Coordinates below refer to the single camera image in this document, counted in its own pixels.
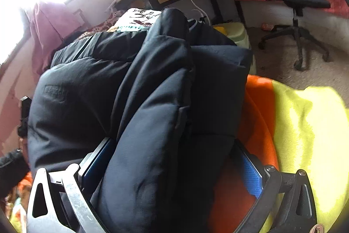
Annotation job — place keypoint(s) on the yellow and orange blanket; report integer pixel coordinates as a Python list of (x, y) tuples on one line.
[(305, 126)]

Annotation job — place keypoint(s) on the green plastic potty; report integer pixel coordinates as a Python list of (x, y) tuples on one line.
[(240, 33)]

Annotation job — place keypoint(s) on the navy padded jacket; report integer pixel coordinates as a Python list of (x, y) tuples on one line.
[(152, 85)]

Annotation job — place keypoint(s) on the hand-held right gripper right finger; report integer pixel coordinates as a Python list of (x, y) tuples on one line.
[(250, 173)]

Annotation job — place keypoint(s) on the pink curtain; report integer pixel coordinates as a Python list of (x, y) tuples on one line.
[(51, 25)]

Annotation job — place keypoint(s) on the small red object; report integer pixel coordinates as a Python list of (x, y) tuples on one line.
[(267, 27)]

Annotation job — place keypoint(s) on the person's left forearm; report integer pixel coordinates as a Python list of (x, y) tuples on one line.
[(11, 167)]

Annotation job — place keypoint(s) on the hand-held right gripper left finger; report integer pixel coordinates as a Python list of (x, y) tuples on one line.
[(94, 167)]

